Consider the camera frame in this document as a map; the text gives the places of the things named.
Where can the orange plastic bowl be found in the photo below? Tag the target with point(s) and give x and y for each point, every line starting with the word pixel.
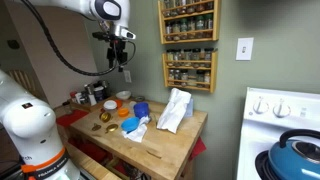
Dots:
pixel 123 112

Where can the white paper napkin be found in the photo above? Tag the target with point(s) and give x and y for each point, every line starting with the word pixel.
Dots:
pixel 137 134

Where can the wooden butcher block cart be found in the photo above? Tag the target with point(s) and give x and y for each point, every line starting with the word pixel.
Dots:
pixel 161 154

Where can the white stove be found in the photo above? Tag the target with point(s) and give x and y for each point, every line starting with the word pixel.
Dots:
pixel 267 115

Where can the red silicone mat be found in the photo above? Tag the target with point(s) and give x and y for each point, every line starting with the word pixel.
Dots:
pixel 68 119

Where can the blue kettle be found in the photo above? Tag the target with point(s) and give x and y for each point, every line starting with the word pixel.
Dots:
pixel 296 159

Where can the white ceramic bowl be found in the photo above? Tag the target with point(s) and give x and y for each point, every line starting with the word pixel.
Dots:
pixel 123 95

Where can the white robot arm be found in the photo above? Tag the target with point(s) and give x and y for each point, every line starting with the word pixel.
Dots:
pixel 29 121

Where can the wooden spice rack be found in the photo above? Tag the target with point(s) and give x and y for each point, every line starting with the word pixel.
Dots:
pixel 190 68
pixel 186 21

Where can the white wall outlet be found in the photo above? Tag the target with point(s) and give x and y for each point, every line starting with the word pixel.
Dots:
pixel 127 76

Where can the light blue plastic bowl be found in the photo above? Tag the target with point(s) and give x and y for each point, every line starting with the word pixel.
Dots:
pixel 130 124

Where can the dark blue plastic cup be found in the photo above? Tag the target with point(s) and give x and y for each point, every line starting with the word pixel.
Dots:
pixel 141 109

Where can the white plastic bag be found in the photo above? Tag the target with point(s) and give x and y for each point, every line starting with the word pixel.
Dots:
pixel 174 110

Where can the gold lid with knob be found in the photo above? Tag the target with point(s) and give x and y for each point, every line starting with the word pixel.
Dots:
pixel 111 128

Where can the gold cup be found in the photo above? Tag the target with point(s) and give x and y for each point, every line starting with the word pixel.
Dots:
pixel 105 117

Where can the upper wooden spice rack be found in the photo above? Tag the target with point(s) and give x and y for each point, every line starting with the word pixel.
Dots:
pixel 186 21

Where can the small gold strainer piece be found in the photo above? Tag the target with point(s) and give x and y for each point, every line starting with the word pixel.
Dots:
pixel 96 127

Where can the white light switch plate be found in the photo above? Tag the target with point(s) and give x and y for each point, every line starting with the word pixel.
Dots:
pixel 244 49

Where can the red cloth on cart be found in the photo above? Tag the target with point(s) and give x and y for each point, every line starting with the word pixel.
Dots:
pixel 197 149

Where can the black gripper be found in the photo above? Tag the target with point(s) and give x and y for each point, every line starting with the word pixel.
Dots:
pixel 116 54

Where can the wooden condiment tray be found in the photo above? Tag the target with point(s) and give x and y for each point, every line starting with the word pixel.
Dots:
pixel 87 106

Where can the lower wooden spice rack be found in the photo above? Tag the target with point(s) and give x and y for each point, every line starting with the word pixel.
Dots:
pixel 190 68

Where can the white plastic lid container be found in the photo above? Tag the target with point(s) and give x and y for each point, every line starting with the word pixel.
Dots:
pixel 110 105

